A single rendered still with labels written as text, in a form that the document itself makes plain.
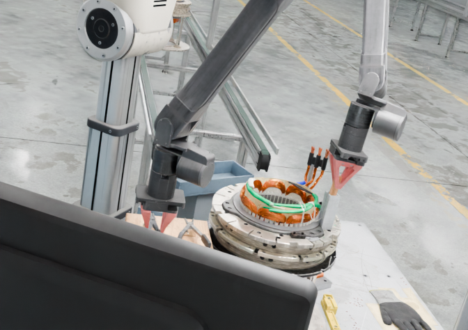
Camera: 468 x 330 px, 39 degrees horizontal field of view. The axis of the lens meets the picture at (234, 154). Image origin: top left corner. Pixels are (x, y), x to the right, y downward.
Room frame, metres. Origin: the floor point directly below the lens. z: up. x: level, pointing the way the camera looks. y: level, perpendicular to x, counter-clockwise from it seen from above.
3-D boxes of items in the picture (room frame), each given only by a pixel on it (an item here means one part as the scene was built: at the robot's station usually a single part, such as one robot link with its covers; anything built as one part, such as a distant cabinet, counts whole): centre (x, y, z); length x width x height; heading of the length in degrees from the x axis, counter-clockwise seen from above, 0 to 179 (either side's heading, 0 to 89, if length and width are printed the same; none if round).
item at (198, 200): (1.71, 0.06, 0.92); 0.25 x 0.11 x 0.28; 129
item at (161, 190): (1.26, 0.13, 1.20); 0.10 x 0.07 x 0.07; 103
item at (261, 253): (1.33, -0.14, 1.05); 0.09 x 0.04 x 0.01; 107
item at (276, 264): (1.48, -0.13, 1.05); 0.29 x 0.29 x 0.06
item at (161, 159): (1.26, 0.13, 1.26); 0.07 x 0.06 x 0.07; 68
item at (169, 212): (1.27, 0.13, 1.13); 0.07 x 0.07 x 0.09; 13
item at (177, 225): (1.29, 0.10, 1.05); 0.20 x 0.19 x 0.02; 12
